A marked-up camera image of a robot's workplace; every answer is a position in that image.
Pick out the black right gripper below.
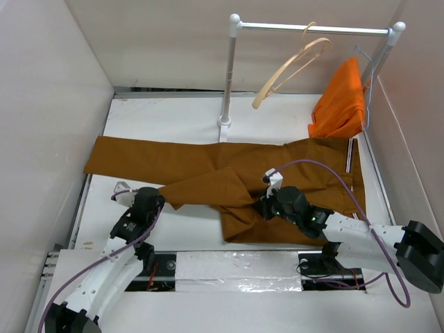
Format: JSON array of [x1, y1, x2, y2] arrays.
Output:
[[253, 185, 300, 225]]

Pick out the brown trousers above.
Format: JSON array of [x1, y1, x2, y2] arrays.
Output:
[[84, 136, 366, 246]]

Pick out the beige plastic hanger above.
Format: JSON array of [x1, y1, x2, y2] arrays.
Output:
[[252, 22, 332, 110]]

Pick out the orange garment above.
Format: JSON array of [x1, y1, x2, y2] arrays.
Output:
[[308, 57, 366, 138]]

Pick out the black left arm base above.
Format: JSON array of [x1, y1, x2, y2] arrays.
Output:
[[126, 252, 177, 292]]

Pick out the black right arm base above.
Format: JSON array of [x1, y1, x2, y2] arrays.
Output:
[[296, 253, 366, 291]]

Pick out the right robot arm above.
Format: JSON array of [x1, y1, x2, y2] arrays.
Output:
[[254, 186, 443, 294]]

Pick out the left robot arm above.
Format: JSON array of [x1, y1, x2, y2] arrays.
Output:
[[37, 187, 165, 332]]

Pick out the white foil tape strip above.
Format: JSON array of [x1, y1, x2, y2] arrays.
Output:
[[175, 250, 302, 293]]

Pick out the white clothes rack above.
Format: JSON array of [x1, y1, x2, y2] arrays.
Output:
[[218, 14, 407, 142]]

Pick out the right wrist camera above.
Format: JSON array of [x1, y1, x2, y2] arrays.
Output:
[[262, 168, 284, 198]]

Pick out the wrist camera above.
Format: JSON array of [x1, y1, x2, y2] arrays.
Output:
[[111, 181, 138, 207], [262, 168, 284, 198]]

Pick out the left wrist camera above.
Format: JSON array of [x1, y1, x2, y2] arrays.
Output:
[[111, 181, 138, 207]]

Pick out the thin blue wire hanger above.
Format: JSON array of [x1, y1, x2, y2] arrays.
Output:
[[353, 44, 376, 133]]

